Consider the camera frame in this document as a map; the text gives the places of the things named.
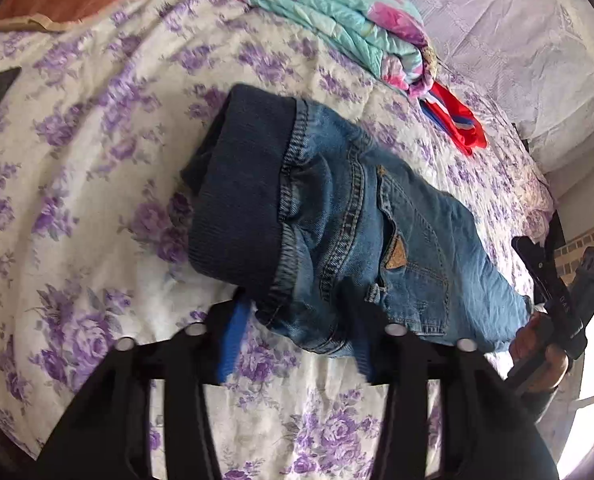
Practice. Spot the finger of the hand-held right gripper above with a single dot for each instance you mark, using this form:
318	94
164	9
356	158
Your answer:
529	260

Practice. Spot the blue denim pants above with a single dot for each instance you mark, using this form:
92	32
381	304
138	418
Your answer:
337	220

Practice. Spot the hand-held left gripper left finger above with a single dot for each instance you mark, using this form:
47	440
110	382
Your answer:
231	340

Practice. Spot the person's right hand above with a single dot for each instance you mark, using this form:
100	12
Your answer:
529	342

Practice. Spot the purple floral bed sheet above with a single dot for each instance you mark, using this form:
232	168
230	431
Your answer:
102	185

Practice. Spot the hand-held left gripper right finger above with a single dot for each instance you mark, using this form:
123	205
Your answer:
377	350

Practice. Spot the teal pink floral folded quilt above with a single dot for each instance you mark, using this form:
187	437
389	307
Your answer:
337	15

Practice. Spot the red cloth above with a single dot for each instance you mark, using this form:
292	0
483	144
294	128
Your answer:
457	117

